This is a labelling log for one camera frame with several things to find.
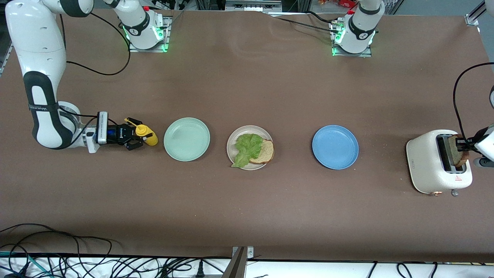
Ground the brown bread slice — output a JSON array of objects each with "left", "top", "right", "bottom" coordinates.
[
  {"left": 249, "top": 139, "right": 275, "bottom": 165},
  {"left": 448, "top": 134, "right": 470, "bottom": 167}
]

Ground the metal table bracket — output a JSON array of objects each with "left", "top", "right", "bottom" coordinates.
[{"left": 222, "top": 246, "right": 255, "bottom": 278}]

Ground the white toaster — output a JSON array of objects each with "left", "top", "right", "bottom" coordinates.
[{"left": 406, "top": 129, "right": 473, "bottom": 197}]

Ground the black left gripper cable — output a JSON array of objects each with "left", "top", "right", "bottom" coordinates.
[{"left": 453, "top": 62, "right": 494, "bottom": 141}]

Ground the mint green plate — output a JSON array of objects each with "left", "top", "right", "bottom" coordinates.
[{"left": 164, "top": 117, "right": 211, "bottom": 162}]

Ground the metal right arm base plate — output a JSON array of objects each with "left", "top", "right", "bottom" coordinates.
[{"left": 128, "top": 16, "right": 173, "bottom": 53}]

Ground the black arm base cable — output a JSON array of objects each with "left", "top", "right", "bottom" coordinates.
[
  {"left": 305, "top": 11, "right": 344, "bottom": 24},
  {"left": 266, "top": 15, "right": 340, "bottom": 35}
]

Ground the yellow mustard squeeze bottle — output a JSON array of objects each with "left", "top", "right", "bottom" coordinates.
[{"left": 124, "top": 119, "right": 159, "bottom": 147}]

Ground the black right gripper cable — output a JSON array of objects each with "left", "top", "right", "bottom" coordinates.
[{"left": 58, "top": 108, "right": 99, "bottom": 149}]

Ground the red packet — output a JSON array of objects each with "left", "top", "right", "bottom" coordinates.
[{"left": 318, "top": 0, "right": 357, "bottom": 9}]

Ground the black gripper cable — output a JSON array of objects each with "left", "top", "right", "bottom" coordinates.
[
  {"left": 58, "top": 108, "right": 99, "bottom": 149},
  {"left": 453, "top": 62, "right": 494, "bottom": 141}
]

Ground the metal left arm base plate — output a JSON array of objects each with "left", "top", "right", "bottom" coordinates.
[{"left": 330, "top": 21, "right": 373, "bottom": 58}]

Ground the black looping cable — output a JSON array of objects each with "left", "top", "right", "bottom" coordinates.
[{"left": 58, "top": 12, "right": 131, "bottom": 76}]

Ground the teal cable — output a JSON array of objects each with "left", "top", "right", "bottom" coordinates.
[{"left": 0, "top": 251, "right": 52, "bottom": 278}]

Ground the black floor cable loop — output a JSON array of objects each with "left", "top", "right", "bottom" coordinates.
[{"left": 0, "top": 223, "right": 113, "bottom": 257}]

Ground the beige plate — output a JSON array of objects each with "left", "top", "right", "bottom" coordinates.
[{"left": 227, "top": 125, "right": 274, "bottom": 171}]

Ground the aluminium frame profile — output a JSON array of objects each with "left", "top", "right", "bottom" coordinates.
[
  {"left": 0, "top": 42, "right": 12, "bottom": 76},
  {"left": 465, "top": 0, "right": 487, "bottom": 27}
]

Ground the grey metal device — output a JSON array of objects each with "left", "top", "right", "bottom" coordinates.
[{"left": 225, "top": 0, "right": 282, "bottom": 13}]

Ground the blue plate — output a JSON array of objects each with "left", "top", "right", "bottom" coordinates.
[{"left": 312, "top": 125, "right": 359, "bottom": 170}]

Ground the green lettuce leaf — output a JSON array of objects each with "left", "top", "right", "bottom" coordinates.
[{"left": 231, "top": 133, "right": 263, "bottom": 168}]

